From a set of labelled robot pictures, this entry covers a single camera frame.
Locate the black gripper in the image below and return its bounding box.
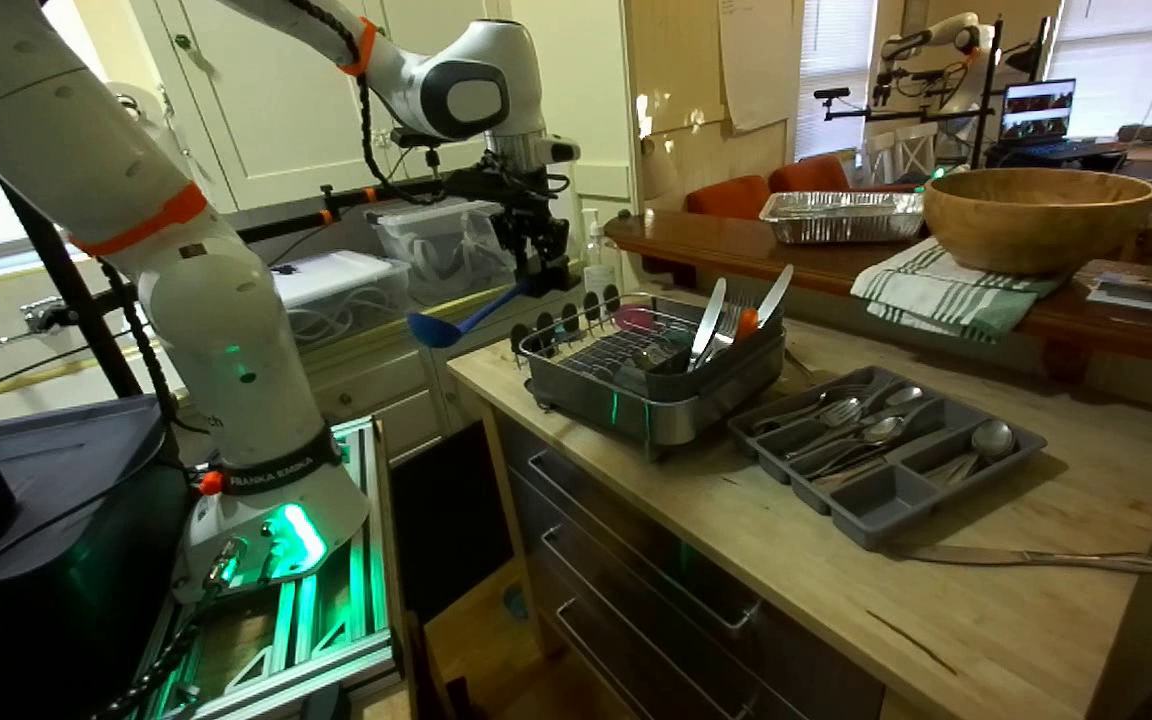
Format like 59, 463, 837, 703
494, 154, 585, 299

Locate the blue plastic serving spoon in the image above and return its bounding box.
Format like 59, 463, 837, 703
405, 281, 527, 355

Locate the grey dish rack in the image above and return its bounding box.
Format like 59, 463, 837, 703
506, 281, 790, 463

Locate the green striped dish towel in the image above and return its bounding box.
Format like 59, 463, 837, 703
849, 237, 1064, 338

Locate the large metal spoon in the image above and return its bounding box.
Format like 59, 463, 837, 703
922, 415, 1021, 490

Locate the clear plastic bottle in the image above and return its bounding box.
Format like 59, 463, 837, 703
575, 192, 641, 304

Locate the clear plastic storage bin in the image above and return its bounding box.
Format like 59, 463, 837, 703
367, 194, 527, 310

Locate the silver table knife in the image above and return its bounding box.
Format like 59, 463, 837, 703
687, 273, 731, 370

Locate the dark wooden table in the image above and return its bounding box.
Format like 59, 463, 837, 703
598, 194, 1152, 376

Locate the cream drawer cabinet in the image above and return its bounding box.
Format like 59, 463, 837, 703
290, 257, 592, 463

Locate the white lidded storage bin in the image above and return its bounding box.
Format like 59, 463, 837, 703
269, 249, 410, 350

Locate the beige hanging paper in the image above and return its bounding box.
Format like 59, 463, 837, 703
712, 0, 806, 136

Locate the aluminium foil tray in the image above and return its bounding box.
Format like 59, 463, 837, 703
757, 186, 927, 249

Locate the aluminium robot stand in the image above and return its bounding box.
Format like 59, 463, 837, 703
131, 411, 401, 720

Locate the grey cutlery tray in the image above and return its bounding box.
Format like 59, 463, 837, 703
728, 362, 1051, 550

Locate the black tripod pole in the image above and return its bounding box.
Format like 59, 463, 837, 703
0, 183, 181, 404

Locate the black equipment stand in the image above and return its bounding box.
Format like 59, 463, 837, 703
812, 11, 1049, 172

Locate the large wooden bowl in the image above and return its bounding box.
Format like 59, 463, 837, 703
922, 162, 1152, 281

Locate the open laptop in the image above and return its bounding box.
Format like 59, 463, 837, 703
995, 73, 1080, 146

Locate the black computer box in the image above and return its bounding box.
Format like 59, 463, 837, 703
0, 393, 191, 720

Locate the stack of papers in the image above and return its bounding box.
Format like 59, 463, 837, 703
1084, 257, 1152, 328

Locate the black stereo camera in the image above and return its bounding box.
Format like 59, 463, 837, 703
389, 121, 456, 152

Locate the white handled utensil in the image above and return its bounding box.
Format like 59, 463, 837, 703
731, 261, 795, 344

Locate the black camera boom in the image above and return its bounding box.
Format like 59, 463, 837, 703
230, 154, 580, 243

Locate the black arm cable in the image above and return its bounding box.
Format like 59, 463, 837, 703
350, 73, 401, 192

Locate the wooden island with wire drawers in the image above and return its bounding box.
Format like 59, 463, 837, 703
448, 310, 1152, 720

